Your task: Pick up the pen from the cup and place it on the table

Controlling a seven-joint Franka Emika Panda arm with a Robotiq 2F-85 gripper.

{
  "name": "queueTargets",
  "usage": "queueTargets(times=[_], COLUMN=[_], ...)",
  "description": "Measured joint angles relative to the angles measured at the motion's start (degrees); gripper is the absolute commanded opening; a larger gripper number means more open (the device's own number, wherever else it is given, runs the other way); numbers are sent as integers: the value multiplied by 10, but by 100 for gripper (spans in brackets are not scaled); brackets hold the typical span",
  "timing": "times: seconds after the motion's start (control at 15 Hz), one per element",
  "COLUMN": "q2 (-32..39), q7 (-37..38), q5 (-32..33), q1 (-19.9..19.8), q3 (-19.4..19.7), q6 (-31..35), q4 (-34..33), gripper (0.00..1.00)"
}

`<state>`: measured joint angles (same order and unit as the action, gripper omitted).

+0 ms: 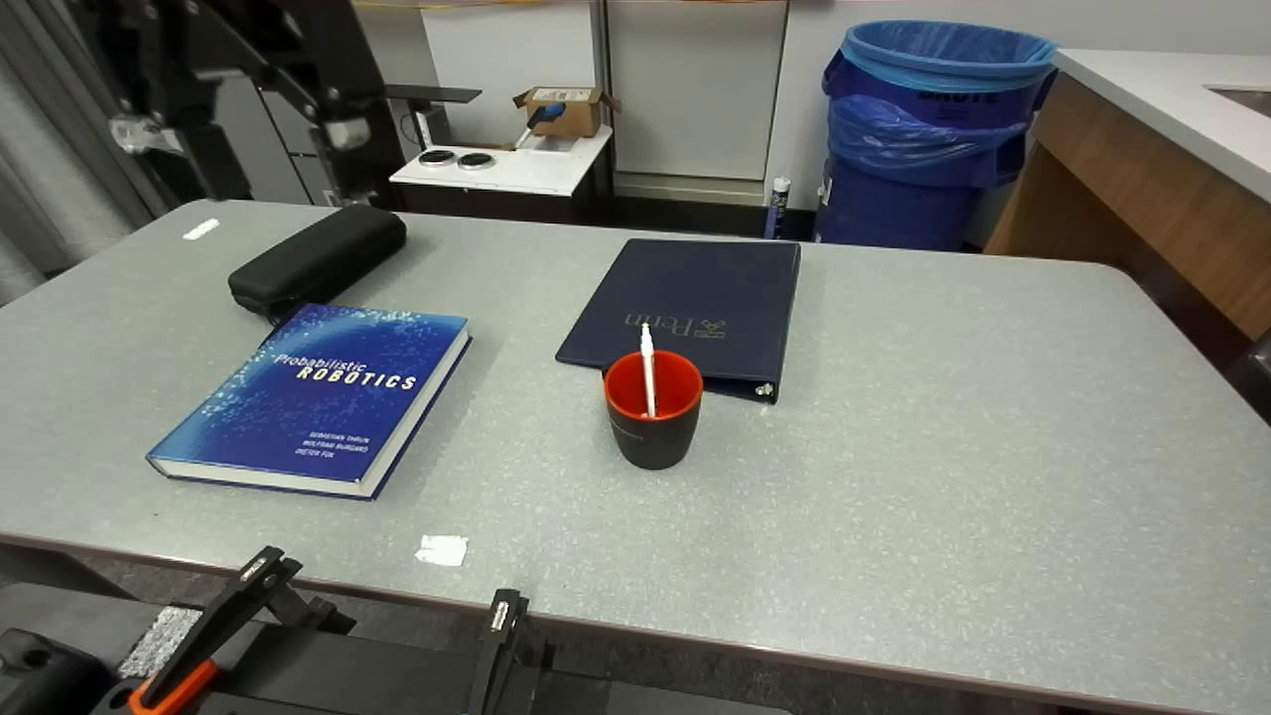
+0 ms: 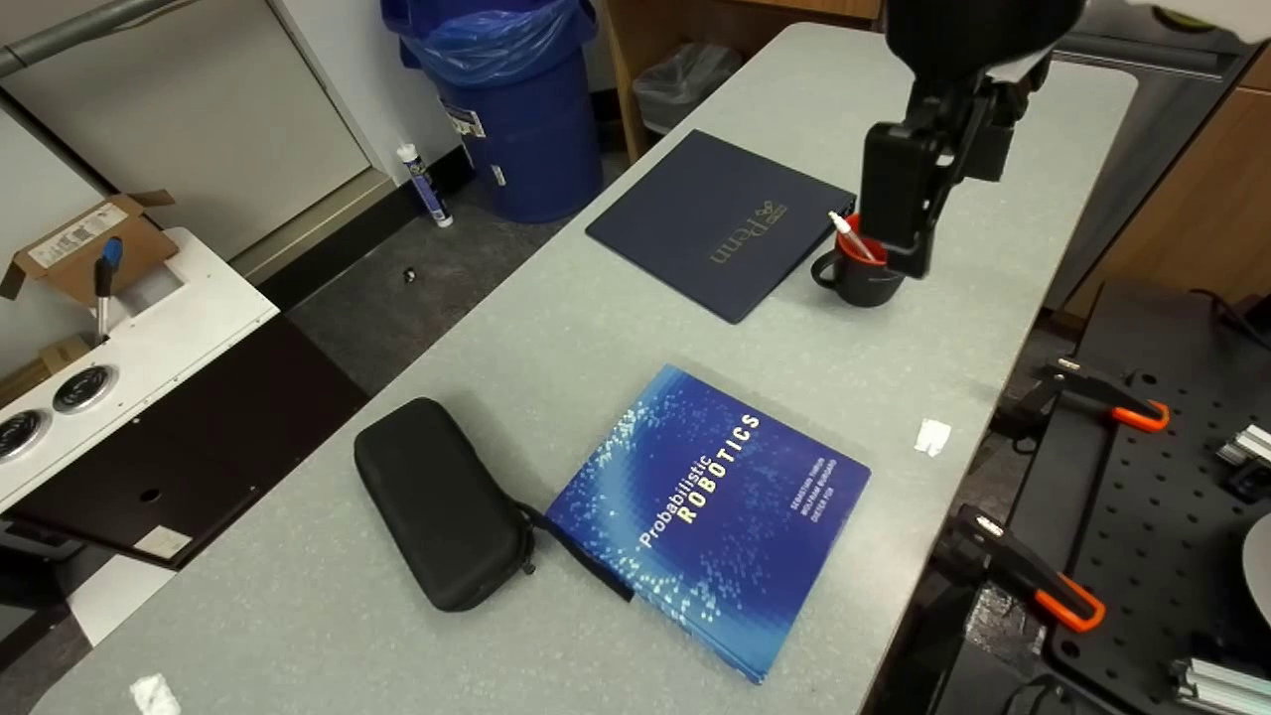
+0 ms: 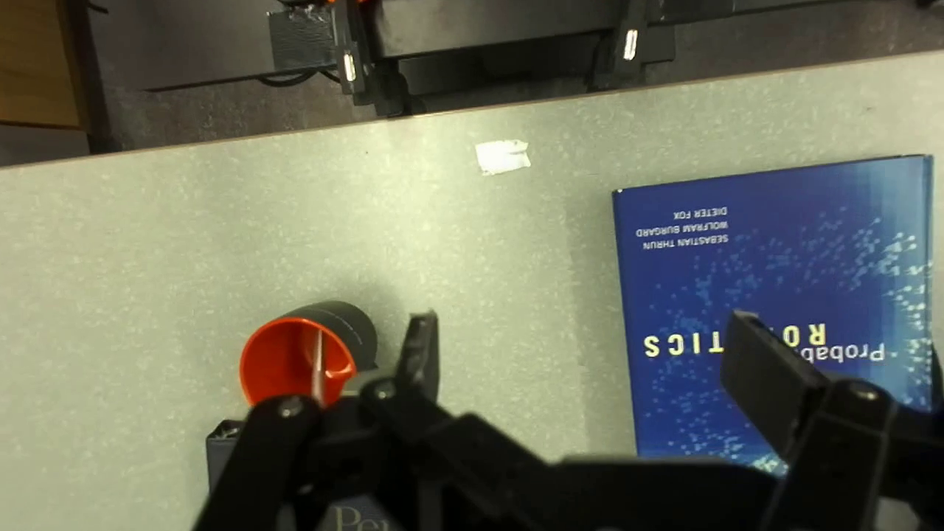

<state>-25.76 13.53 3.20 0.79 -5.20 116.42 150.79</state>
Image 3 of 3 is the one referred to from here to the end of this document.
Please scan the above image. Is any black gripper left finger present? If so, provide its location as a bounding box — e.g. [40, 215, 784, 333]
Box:
[192, 309, 554, 531]

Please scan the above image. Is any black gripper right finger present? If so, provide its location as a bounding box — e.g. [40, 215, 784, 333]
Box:
[720, 309, 944, 531]

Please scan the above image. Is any black cup with red interior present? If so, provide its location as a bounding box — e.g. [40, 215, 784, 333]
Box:
[236, 297, 382, 414]

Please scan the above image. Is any blue robotics book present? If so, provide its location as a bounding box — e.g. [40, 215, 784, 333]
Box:
[612, 154, 938, 477]

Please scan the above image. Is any white tape piece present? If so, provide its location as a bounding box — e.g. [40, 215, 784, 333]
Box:
[475, 138, 534, 178]

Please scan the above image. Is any brown wooden panel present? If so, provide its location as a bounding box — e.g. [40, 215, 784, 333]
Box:
[0, 0, 82, 134]

